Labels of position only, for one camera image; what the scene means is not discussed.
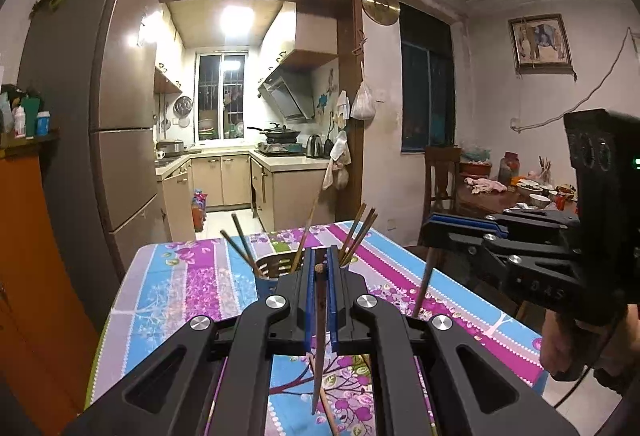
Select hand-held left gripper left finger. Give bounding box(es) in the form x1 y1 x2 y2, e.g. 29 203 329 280
62 247 318 436

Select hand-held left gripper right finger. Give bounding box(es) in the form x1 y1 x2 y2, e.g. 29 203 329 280
326 246 577 436

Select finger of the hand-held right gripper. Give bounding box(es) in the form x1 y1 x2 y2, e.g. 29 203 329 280
429 208 581 237
419 221 577 271

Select dark wooden chopstick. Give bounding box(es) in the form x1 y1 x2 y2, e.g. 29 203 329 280
411 246 439 319
220 230 262 275
231 213 257 267
309 263 327 417

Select blue perforated utensil holder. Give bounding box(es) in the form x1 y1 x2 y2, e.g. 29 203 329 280
254 252 313 305

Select person's right hand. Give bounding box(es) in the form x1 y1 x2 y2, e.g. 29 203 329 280
539 303 628 383

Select dark wooden dining table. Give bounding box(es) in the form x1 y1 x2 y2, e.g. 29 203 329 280
456 180 582 217

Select pink cloth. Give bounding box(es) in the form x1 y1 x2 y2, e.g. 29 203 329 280
463 176 509 195

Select wooden chair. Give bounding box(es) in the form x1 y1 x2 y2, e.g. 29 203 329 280
423 146 464 227

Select glass jar with red lid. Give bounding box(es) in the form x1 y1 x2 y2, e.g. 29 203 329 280
497 151 521 187

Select floral striped tablecloth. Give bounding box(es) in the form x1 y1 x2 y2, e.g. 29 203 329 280
87 221 549 436

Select dark barred window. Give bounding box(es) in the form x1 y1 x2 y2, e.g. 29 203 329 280
399 3 457 155

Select hanging kitchen cloth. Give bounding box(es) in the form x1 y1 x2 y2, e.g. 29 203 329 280
322 131 353 191

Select colourful bags on floor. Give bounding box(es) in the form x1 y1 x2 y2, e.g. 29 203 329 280
189 189 209 233

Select hanging white plastic bag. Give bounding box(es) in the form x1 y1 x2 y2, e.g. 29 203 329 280
350 80 375 121

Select beige kitchen base cabinets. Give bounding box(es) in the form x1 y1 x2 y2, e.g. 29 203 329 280
156 153 332 239

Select gas stove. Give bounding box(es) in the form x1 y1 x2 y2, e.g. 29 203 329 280
257 141 306 155

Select black wok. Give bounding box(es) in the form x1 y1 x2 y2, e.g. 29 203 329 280
246 123 302 139

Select framed elephant picture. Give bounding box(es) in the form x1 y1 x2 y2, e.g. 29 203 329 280
508 14 574 75

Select steel range hood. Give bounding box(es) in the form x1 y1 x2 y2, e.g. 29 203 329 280
257 67 316 122

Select kitchen window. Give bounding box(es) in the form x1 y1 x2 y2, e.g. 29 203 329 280
196 50 249 142

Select orange wooden cabinet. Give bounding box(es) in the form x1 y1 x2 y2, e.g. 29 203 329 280
0 131 102 433

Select grey refrigerator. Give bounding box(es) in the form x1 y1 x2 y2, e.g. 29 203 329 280
17 0 169 277

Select green plastic container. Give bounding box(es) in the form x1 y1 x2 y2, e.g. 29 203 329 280
22 96 42 137

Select white wall cable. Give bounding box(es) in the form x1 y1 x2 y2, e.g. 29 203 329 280
510 28 640 133

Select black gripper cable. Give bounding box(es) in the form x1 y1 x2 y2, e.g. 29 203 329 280
544 365 603 413

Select round golden wall clock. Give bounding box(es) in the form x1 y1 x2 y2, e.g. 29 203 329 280
361 0 401 26

